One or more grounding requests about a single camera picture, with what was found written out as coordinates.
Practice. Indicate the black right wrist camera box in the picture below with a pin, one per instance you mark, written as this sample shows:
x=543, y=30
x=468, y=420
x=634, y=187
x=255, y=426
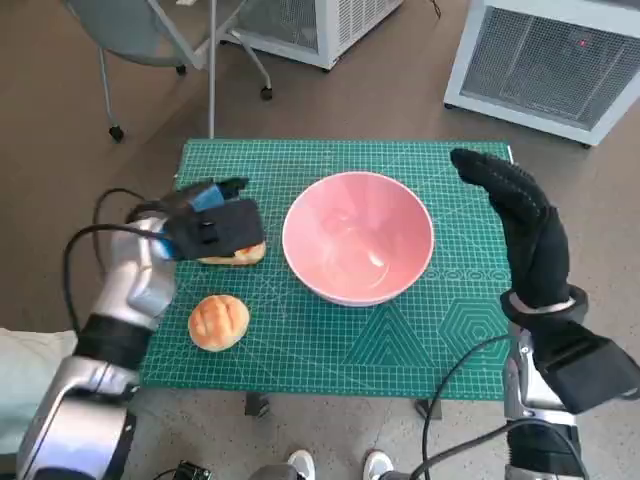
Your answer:
x=590, y=365

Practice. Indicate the black table bracket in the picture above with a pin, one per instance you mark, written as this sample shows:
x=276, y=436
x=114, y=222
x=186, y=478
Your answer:
x=257, y=404
x=429, y=411

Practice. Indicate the pink bowl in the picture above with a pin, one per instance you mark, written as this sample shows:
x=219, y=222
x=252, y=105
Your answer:
x=350, y=235

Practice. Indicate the small black device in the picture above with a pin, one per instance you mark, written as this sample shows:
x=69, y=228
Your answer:
x=190, y=471

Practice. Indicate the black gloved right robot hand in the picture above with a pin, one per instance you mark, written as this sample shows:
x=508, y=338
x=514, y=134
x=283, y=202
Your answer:
x=535, y=240

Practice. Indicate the green cutting mat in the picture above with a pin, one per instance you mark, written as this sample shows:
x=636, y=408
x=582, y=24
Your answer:
x=320, y=340

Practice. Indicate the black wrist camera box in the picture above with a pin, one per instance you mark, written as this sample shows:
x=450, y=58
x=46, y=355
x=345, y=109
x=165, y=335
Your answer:
x=220, y=230
x=590, y=365

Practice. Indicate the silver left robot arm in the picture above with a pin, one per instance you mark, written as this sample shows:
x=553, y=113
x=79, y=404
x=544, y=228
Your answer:
x=135, y=280

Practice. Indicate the round scored toy bun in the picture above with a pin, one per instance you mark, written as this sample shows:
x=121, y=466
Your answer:
x=217, y=322

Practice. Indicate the small white mesh cabinet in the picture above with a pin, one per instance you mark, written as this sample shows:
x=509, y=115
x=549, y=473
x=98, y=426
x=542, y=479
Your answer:
x=350, y=25

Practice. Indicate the thin metal pole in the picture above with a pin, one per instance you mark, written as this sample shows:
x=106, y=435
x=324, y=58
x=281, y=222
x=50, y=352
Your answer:
x=212, y=100

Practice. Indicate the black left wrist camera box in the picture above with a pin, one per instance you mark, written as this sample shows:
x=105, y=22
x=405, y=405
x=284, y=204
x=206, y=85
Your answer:
x=220, y=230

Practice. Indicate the large white mesh cabinet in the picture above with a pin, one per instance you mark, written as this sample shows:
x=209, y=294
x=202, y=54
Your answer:
x=540, y=65

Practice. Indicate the toy bread with orange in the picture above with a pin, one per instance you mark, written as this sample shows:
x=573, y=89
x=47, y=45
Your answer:
x=245, y=256

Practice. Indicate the grey-green office chair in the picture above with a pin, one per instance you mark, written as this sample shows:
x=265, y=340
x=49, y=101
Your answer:
x=135, y=30

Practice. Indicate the white shoe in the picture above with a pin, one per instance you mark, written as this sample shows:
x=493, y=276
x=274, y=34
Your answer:
x=377, y=466
x=301, y=466

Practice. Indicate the person's leg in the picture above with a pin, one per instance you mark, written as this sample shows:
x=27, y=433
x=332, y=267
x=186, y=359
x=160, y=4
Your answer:
x=25, y=365

